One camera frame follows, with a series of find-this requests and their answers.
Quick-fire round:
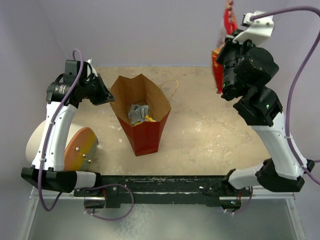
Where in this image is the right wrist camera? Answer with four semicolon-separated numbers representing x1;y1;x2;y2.
232;10;275;46

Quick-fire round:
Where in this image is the grey snack packet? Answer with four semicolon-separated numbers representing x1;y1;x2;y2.
128;104;149;123

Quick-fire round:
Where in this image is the yellow candy packet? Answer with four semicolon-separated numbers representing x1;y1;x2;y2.
131;115;156;126

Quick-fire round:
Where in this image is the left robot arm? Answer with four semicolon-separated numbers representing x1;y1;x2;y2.
21;60;116;196

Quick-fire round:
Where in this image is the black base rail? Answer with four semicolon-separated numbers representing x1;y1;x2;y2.
74;175;251;209

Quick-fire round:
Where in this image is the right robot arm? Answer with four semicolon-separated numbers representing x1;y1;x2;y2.
217;35;315;196

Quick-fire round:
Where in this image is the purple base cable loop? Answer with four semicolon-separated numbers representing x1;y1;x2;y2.
83;184;136;222

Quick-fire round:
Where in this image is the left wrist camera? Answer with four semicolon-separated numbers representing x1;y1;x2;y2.
86;58;98;82

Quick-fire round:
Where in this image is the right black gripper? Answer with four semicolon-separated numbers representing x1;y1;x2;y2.
216;28;261;96

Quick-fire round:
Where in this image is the red cookie snack bag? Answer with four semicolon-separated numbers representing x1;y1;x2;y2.
211;0;239;95

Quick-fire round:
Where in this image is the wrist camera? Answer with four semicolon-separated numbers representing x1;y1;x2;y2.
232;10;275;46
86;58;98;82

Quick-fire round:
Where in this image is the white cylinder with orange lid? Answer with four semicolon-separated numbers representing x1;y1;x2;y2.
25;121;98;171

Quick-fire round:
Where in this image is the red paper bag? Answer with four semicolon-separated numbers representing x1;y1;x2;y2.
110;74;171;156

